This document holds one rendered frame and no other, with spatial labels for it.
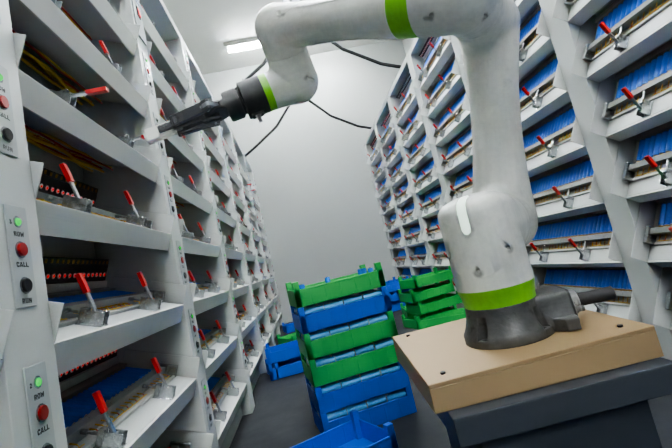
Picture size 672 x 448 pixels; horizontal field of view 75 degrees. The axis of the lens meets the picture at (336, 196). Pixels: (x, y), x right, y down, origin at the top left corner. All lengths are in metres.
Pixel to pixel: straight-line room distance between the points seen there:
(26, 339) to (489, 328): 0.64
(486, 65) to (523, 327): 0.49
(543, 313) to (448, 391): 0.22
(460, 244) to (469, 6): 0.39
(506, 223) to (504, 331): 0.17
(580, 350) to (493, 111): 0.46
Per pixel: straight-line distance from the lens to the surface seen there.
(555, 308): 0.81
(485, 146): 0.93
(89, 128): 0.94
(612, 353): 0.77
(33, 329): 0.65
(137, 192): 1.30
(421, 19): 0.84
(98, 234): 0.87
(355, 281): 1.44
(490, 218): 0.75
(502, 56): 0.95
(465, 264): 0.76
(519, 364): 0.71
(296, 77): 1.06
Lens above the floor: 0.52
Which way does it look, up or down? 8 degrees up
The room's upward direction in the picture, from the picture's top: 13 degrees counter-clockwise
